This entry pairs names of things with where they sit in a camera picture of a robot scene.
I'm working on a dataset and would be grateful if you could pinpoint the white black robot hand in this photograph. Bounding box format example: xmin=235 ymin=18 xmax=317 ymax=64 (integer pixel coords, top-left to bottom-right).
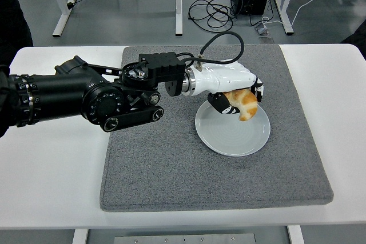
xmin=190 ymin=61 xmax=265 ymax=115

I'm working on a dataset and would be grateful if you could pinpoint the golden croissant bread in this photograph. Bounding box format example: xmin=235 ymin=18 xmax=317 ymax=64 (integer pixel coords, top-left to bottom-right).
xmin=222 ymin=88 xmax=259 ymax=122

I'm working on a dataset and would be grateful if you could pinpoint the pale grey round plate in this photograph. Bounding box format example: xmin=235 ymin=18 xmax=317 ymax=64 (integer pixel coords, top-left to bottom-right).
xmin=194 ymin=98 xmax=271 ymax=158

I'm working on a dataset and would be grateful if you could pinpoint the grey metal plate with screws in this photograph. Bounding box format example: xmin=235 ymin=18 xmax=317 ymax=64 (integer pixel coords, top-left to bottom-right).
xmin=113 ymin=233 xmax=256 ymax=244

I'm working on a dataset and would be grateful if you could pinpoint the grey floor socket box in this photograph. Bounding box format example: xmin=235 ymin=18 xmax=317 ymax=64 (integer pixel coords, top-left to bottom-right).
xmin=254 ymin=24 xmax=272 ymax=38

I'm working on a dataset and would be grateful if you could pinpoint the grey fabric mat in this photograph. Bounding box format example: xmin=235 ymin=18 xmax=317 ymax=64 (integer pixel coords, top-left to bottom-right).
xmin=99 ymin=44 xmax=334 ymax=213

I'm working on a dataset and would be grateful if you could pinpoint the person's leg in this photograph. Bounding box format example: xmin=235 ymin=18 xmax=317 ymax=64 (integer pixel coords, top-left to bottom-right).
xmin=339 ymin=22 xmax=366 ymax=45

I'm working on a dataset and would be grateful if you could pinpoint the white table leg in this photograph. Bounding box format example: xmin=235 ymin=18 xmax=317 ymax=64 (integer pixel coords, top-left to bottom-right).
xmin=71 ymin=228 xmax=89 ymax=244
xmin=287 ymin=225 xmax=305 ymax=244

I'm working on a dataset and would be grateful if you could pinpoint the person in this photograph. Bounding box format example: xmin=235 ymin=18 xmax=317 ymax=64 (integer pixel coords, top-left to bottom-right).
xmin=0 ymin=0 xmax=34 ymax=65

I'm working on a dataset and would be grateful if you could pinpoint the tangled black floor cable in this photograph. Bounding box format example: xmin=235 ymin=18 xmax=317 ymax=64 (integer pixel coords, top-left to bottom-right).
xmin=188 ymin=0 xmax=240 ymax=33

